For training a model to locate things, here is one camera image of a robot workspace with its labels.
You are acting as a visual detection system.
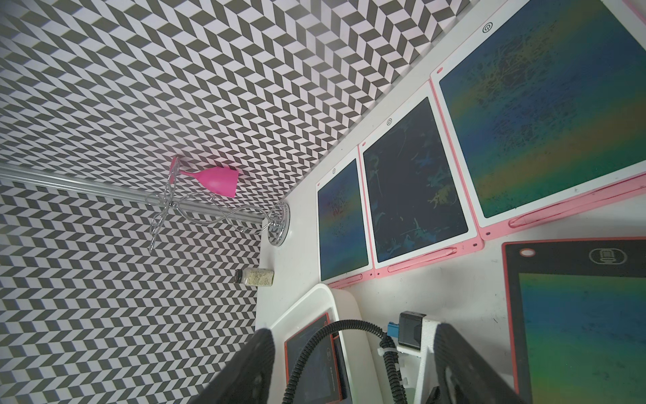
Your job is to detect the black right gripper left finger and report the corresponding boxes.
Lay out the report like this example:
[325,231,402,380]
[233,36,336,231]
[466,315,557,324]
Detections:
[189,328,276,404]

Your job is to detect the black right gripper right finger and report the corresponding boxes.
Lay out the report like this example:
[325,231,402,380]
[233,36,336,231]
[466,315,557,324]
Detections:
[433,323,523,403]

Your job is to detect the red writing tablet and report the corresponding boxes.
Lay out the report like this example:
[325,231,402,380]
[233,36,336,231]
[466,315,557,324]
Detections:
[284,312,343,404]
[501,237,645,403]

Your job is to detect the white plastic storage box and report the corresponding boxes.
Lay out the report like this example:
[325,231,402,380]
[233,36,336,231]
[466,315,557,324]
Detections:
[266,284,384,403]

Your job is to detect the pink writing tablet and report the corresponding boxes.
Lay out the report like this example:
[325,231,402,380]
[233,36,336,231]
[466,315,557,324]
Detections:
[358,82,485,278]
[316,146,374,289]
[430,1,645,240]

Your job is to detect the glass spice jar black lid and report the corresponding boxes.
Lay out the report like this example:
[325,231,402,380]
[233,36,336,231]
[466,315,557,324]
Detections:
[234,268,275,287]

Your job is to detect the chrome wire jewelry stand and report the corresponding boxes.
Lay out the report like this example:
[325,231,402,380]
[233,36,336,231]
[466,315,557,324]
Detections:
[146,182,291,250]

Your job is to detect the aluminium corner post left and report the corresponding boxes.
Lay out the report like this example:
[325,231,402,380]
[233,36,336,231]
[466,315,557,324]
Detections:
[1,163,263,223]

